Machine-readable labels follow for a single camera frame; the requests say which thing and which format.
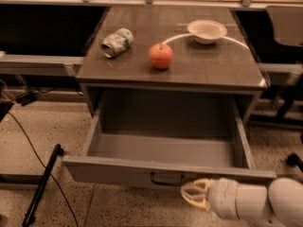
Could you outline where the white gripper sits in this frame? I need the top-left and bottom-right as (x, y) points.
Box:
(181, 178), (272, 220)

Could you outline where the grey top drawer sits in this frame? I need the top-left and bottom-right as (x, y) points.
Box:
(63, 94), (276, 188)

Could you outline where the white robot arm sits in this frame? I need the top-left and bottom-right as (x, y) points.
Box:
(181, 178), (303, 227)

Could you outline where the grey drawer cabinet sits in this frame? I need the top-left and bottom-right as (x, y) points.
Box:
(75, 5), (269, 126)

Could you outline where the black chair base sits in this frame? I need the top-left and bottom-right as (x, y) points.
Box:
(286, 153), (303, 172)

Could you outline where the red apple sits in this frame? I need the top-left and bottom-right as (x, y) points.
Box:
(149, 44), (173, 70)

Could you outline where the white bowl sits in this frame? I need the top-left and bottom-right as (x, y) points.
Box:
(187, 20), (227, 44)

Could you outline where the black stand leg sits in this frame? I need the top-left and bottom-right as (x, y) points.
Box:
(22, 144), (63, 227)

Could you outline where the left grey desk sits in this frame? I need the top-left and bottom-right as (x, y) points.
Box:
(0, 51), (83, 77)

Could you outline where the black drawer handle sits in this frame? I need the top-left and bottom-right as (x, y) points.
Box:
(151, 172), (185, 186)

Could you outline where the black floor cable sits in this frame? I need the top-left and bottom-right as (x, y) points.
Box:
(7, 111), (80, 227)

